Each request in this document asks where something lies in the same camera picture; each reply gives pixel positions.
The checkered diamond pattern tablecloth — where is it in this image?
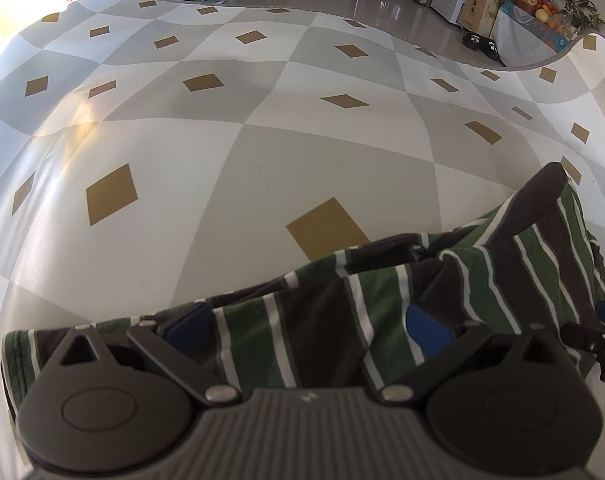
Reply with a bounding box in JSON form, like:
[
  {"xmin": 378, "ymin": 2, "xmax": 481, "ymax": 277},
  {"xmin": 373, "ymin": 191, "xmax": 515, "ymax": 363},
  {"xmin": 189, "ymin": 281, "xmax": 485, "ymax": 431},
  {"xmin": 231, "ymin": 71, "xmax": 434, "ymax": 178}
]
[{"xmin": 0, "ymin": 0, "xmax": 605, "ymax": 479}]

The white cloth covered counter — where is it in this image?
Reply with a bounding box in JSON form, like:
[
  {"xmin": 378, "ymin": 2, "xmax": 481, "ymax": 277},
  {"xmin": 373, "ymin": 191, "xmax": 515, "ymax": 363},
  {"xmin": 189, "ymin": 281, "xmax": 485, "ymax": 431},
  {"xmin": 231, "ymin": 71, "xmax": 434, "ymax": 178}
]
[{"xmin": 491, "ymin": 2, "xmax": 571, "ymax": 68}]

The brown cardboard box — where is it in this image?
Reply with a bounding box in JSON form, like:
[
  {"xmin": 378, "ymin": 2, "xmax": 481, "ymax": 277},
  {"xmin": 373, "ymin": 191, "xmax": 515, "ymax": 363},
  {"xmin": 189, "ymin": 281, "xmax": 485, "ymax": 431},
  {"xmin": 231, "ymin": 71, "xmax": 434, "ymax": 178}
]
[{"xmin": 459, "ymin": 0, "xmax": 499, "ymax": 37}]

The green brown striped shirt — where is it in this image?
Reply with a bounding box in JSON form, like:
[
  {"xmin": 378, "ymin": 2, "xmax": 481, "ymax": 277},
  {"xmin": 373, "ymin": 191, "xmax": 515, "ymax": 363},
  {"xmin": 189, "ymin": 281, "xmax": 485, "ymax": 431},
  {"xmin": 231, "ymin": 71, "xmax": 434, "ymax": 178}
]
[{"xmin": 1, "ymin": 160, "xmax": 605, "ymax": 413}]

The black slippers pair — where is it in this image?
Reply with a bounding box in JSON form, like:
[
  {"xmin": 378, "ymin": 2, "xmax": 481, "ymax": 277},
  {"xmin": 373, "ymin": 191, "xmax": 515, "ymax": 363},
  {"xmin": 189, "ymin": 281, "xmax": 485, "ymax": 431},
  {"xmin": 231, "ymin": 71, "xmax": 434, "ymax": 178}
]
[{"xmin": 462, "ymin": 32, "xmax": 500, "ymax": 61}]

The fruit pile on counter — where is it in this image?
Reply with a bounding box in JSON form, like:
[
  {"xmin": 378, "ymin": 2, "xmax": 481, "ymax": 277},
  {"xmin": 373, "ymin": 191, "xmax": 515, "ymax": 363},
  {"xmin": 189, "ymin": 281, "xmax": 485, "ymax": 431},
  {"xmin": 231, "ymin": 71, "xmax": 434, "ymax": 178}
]
[{"xmin": 514, "ymin": 0, "xmax": 567, "ymax": 36}]

